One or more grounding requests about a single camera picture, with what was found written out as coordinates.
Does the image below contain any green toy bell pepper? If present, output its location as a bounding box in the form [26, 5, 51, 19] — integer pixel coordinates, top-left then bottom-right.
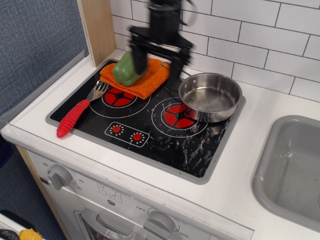
[112, 51, 148, 87]

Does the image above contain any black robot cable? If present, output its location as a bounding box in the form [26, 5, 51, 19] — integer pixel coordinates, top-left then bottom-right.
[179, 0, 199, 27]

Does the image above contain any grey right oven knob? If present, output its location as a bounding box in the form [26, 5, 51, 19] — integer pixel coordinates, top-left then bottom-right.
[143, 211, 176, 240]

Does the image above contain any grey left oven knob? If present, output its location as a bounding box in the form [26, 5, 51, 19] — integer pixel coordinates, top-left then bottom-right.
[47, 164, 73, 191]

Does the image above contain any steel pot with handle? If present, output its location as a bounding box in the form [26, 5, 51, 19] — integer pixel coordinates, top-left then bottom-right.
[163, 72, 243, 125]

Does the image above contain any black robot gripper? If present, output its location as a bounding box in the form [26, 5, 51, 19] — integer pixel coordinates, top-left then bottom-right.
[129, 9, 193, 83]

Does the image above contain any orange folded cloth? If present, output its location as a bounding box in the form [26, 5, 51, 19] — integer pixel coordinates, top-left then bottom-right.
[100, 58, 170, 100]

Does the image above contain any black toy stovetop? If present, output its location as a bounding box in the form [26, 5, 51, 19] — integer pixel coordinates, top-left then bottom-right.
[45, 58, 247, 186]

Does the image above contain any grey oven knob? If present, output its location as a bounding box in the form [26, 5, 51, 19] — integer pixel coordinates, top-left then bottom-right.
[143, 211, 176, 240]
[47, 164, 73, 191]

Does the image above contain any grey oven door handle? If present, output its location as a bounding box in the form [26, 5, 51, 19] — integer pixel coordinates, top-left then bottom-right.
[79, 207, 141, 240]

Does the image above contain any fork with red handle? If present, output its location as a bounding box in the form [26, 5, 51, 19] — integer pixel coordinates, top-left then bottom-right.
[56, 80, 109, 138]

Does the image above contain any grey sink basin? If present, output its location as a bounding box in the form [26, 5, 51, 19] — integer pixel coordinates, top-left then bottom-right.
[252, 115, 320, 232]

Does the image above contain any light wooden side panel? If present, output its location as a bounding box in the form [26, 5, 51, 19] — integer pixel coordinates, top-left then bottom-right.
[76, 0, 117, 68]

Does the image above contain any yellow object at corner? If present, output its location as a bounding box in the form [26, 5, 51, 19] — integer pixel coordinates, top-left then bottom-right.
[18, 228, 43, 240]

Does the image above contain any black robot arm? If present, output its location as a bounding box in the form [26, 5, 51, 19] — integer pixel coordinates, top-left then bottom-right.
[129, 0, 193, 80]

